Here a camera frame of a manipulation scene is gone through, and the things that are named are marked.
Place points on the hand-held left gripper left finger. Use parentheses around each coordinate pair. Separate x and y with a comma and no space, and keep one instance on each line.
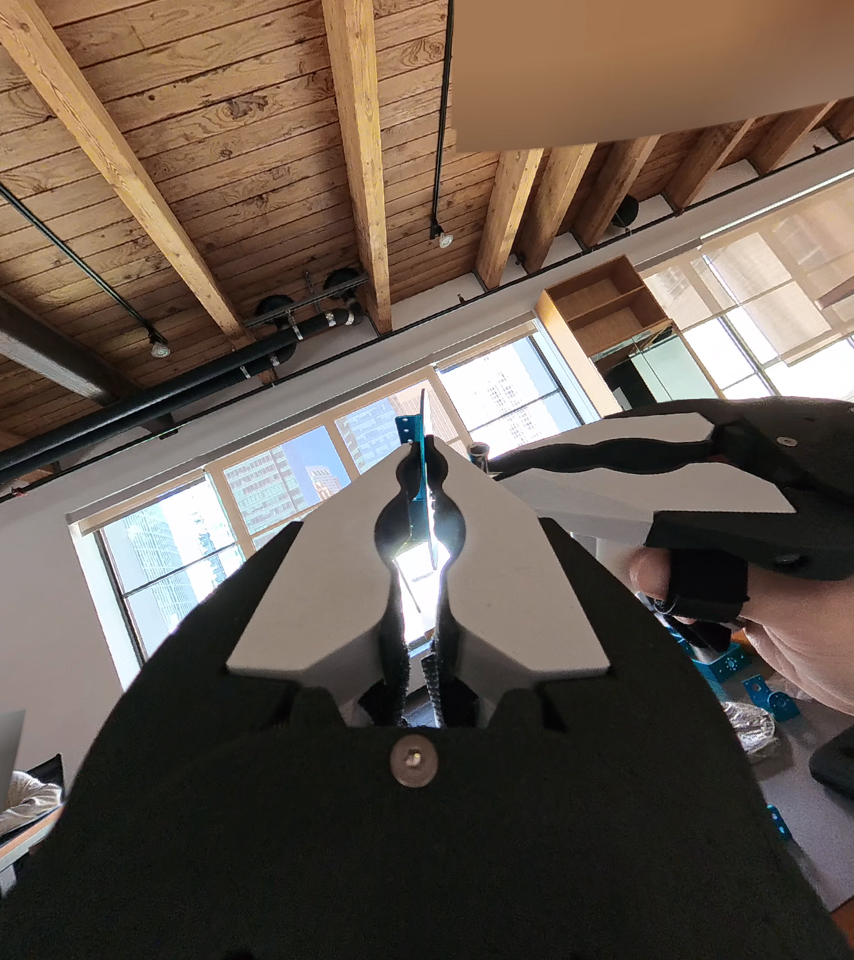
(299,600)

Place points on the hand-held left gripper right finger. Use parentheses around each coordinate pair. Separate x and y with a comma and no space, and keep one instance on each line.
(524,600)

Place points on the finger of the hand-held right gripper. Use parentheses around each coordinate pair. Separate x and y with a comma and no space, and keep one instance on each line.
(636,439)
(621,502)

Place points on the blue round metal plate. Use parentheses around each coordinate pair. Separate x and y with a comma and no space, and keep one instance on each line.
(421,420)

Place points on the person's right hand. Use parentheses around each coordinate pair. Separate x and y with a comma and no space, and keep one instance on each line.
(831,645)

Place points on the large grid window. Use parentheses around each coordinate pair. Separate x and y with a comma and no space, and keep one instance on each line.
(284,480)

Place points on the wooden bookshelf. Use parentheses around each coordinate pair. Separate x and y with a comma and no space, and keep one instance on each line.
(592,300)

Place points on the window with roller blinds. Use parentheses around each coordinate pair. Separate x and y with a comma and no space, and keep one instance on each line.
(794,300)

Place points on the black round ceiling fixture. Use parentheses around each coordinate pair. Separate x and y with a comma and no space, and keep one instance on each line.
(625,214)

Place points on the black ceiling pipes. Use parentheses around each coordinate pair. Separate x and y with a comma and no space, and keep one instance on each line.
(134,405)

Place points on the silver foil bag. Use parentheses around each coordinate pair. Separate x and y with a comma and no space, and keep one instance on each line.
(749,731)

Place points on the white table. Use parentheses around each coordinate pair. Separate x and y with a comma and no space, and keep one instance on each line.
(14,855)

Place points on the blue metal bracket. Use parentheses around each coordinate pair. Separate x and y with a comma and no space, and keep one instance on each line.
(777,821)
(775,701)
(726,664)

